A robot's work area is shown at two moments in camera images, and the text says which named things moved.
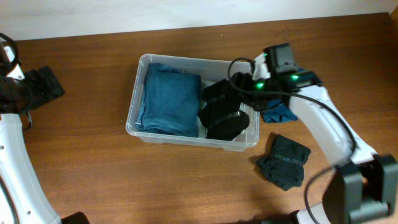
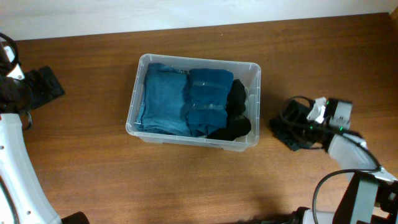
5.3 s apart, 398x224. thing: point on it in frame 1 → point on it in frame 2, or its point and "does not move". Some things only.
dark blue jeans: x=171 y=102 does not move
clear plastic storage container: x=194 y=101 does not move
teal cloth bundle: x=278 y=111 → x=207 y=90
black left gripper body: x=43 y=86 does not move
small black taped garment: x=285 y=167 → x=293 y=125
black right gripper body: x=265 y=85 → x=305 y=137
